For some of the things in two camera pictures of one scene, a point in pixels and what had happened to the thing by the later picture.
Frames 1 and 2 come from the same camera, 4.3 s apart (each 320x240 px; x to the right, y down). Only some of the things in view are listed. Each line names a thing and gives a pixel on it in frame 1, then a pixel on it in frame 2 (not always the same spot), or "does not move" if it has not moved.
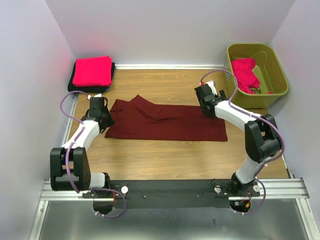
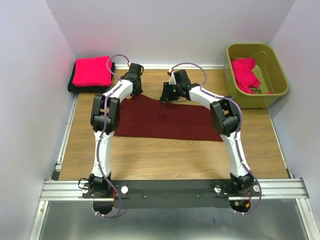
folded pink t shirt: [93, 72] does not move
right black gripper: [222, 94] → [165, 96]
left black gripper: [111, 122] → [139, 90]
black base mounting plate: [173, 194] does not move
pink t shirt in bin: [246, 78] does not move
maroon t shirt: [137, 118] does not move
